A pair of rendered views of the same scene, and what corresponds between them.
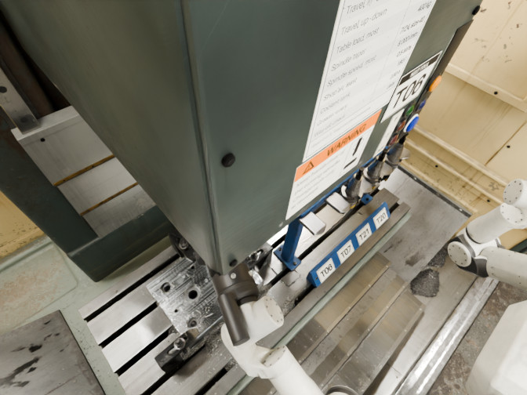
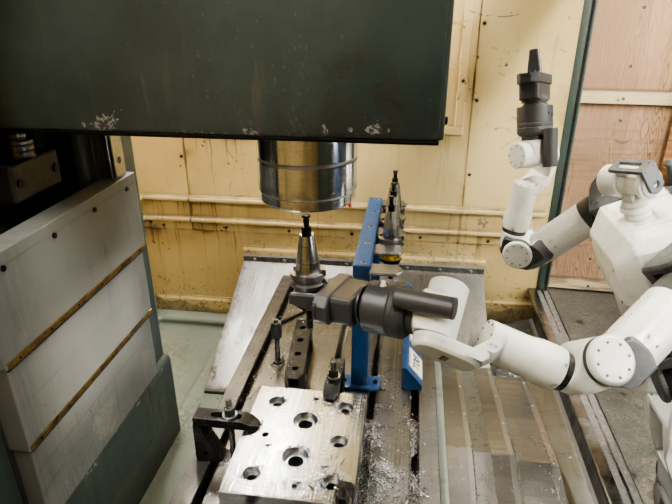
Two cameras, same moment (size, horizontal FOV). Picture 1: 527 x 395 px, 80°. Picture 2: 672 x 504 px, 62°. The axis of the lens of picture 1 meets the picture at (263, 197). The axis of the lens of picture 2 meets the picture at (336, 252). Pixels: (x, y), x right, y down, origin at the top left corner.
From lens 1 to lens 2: 72 cm
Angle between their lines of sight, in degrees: 40
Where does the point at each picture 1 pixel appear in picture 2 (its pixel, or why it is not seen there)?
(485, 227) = (518, 210)
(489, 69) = not seen: hidden behind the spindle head
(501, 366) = (629, 240)
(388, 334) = (523, 418)
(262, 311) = (445, 280)
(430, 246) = (475, 320)
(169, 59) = not seen: outside the picture
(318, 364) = (493, 488)
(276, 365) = (497, 328)
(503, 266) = (557, 231)
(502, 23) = not seen: hidden behind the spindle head
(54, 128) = (16, 248)
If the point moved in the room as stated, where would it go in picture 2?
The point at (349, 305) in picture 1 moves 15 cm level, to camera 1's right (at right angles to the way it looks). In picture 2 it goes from (461, 412) to (499, 391)
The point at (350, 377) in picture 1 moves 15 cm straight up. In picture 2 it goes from (536, 476) to (546, 425)
